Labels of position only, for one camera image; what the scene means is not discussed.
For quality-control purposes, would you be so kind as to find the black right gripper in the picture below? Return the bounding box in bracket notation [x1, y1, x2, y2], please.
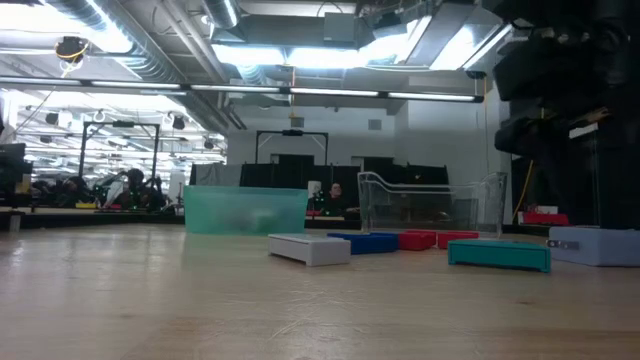
[492, 24, 640, 229]

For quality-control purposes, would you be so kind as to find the pale lavender wall charger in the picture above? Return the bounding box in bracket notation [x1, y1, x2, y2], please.
[546, 225, 640, 268]

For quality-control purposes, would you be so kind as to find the teal rectangular box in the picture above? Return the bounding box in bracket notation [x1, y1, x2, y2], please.
[447, 238, 552, 274]

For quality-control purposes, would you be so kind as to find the blue rectangular box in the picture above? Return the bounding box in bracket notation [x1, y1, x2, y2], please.
[327, 231, 400, 256]

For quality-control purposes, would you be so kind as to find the white rectangular box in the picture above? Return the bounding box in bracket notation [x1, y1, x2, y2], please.
[267, 233, 352, 267]

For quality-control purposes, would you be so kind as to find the red crate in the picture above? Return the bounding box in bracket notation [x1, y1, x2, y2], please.
[522, 212, 570, 227]

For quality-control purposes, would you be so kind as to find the clear plastic bin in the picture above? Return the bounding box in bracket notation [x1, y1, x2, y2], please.
[357, 171, 509, 237]

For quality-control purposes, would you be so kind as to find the person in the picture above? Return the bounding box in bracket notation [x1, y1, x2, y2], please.
[319, 182, 360, 217]

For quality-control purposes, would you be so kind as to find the grey ceiling junction box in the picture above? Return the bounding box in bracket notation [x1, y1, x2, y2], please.
[323, 12, 357, 44]

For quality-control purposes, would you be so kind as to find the long LED light bar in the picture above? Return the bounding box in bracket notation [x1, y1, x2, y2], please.
[0, 75, 485, 104]

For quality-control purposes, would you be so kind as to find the teal translucent plastic bin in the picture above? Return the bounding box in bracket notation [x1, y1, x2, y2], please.
[183, 185, 310, 237]

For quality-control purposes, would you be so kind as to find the black equipment stack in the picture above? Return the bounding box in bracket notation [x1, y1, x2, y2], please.
[0, 143, 27, 207]

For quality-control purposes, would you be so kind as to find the yellow hanging cable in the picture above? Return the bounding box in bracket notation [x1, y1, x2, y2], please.
[512, 159, 535, 221]

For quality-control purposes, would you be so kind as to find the black station frame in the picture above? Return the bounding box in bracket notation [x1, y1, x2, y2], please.
[255, 130, 330, 166]
[77, 120, 161, 201]

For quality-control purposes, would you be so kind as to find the black table edge rail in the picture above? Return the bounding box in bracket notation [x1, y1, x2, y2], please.
[0, 212, 640, 246]

